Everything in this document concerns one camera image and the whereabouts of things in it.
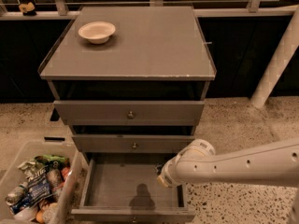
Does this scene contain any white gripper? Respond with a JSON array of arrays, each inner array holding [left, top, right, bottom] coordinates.
[[156, 159, 181, 188]]

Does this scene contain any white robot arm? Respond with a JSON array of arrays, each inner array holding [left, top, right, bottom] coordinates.
[[156, 137, 299, 188]]

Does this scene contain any grey bottom drawer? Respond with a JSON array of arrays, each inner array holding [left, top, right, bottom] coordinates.
[[72, 153, 195, 224]]

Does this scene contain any grey drawer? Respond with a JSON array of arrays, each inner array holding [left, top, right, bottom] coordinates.
[[54, 101, 204, 126], [72, 153, 195, 224], [73, 134, 194, 153]]

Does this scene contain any grey middle drawer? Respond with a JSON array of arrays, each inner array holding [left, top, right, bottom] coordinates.
[[73, 134, 194, 153]]

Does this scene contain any grey drawer cabinet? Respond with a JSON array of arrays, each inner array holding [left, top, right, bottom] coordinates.
[[37, 5, 217, 166]]

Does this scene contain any grey top drawer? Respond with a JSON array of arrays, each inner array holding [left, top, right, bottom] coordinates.
[[54, 101, 204, 126]]

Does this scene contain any silver can in bin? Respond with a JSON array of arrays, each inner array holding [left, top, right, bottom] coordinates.
[[5, 182, 28, 205]]

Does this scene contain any green snack bag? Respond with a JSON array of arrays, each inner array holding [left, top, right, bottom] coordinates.
[[18, 154, 71, 177]]

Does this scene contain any blue chip bag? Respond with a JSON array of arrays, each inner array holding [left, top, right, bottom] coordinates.
[[9, 169, 51, 215]]

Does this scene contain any clear plastic bin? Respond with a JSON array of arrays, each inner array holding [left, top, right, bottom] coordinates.
[[0, 142, 81, 224]]

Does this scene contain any white paper bowl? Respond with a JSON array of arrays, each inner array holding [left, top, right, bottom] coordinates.
[[78, 21, 116, 45]]

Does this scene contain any white diagonal pole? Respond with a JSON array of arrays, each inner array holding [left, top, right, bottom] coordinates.
[[250, 7, 299, 108]]

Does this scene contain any yellow black object on ledge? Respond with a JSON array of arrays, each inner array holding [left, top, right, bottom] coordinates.
[[19, 2, 36, 16]]

